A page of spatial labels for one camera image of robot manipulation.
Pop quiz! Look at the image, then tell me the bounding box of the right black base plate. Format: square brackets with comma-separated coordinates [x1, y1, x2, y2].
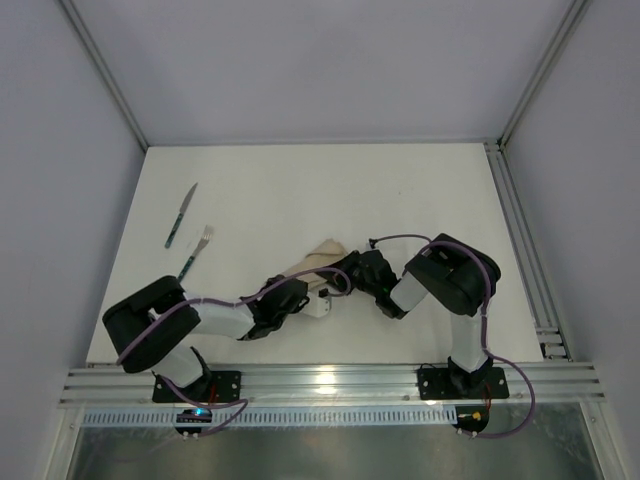
[416, 364, 510, 400]

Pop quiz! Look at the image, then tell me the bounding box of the slotted cable duct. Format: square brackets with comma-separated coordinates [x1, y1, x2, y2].
[81, 404, 455, 428]

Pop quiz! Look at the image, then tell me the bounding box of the green handled knife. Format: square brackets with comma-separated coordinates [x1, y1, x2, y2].
[164, 182, 199, 249]

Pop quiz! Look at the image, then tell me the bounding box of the beige cloth napkin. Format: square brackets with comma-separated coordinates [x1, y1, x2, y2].
[279, 239, 348, 290]

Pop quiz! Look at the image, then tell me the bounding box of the controller board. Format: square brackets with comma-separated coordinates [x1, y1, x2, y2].
[174, 407, 213, 439]
[453, 405, 490, 438]

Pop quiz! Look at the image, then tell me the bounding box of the left controller board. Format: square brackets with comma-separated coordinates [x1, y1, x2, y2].
[174, 407, 213, 439]

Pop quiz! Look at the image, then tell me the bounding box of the silver fork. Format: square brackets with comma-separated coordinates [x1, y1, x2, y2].
[177, 224, 214, 282]

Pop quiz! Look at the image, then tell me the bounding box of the right controller board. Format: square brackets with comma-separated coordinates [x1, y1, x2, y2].
[453, 405, 490, 438]

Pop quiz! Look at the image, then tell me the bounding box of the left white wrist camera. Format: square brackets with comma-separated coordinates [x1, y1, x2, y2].
[301, 292, 332, 319]

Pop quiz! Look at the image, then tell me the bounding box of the right frame post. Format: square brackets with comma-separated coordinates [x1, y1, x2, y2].
[497, 0, 592, 148]

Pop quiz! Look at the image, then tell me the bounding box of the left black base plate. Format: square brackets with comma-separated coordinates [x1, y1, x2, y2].
[152, 370, 242, 404]

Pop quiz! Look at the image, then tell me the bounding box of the front aluminium rail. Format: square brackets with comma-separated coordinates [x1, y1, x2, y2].
[58, 362, 606, 408]

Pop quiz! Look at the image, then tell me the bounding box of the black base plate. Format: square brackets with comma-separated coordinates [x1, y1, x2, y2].
[416, 364, 510, 400]
[152, 370, 242, 404]

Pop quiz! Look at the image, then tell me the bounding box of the frame post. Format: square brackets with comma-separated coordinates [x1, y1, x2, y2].
[497, 0, 592, 148]
[55, 0, 150, 152]

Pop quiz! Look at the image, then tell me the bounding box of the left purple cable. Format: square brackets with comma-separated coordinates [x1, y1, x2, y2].
[115, 268, 351, 439]

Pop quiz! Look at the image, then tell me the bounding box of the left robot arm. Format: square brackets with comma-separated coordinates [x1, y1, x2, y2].
[102, 275, 309, 400]

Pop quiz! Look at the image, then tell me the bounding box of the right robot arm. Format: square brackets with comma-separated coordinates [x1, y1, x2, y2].
[320, 233, 501, 398]

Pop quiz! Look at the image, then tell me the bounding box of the right aluminium side rail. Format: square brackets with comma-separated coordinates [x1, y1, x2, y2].
[484, 140, 573, 362]

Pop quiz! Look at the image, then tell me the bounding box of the left frame post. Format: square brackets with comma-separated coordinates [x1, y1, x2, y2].
[55, 0, 150, 152]

